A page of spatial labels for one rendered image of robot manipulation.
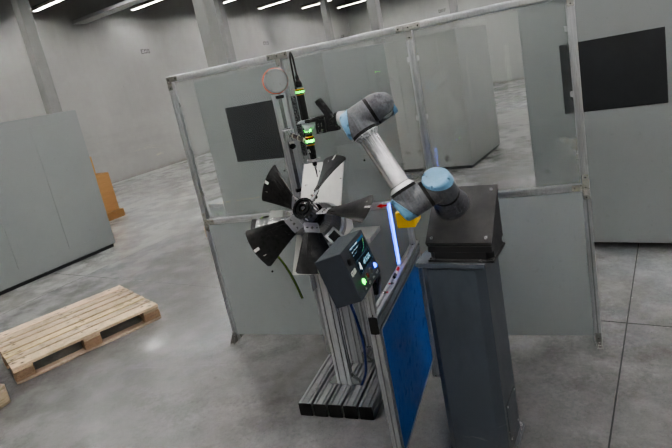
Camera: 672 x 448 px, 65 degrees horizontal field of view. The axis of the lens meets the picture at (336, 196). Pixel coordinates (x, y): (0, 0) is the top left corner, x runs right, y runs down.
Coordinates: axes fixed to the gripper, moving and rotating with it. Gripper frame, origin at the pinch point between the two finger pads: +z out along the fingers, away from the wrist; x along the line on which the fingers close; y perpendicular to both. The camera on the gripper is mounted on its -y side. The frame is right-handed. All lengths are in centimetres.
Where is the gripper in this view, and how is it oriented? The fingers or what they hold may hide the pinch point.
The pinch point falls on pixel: (300, 121)
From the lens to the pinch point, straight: 266.8
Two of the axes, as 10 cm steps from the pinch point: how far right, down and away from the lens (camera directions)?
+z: -9.2, 1.0, 3.7
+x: 3.3, -2.8, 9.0
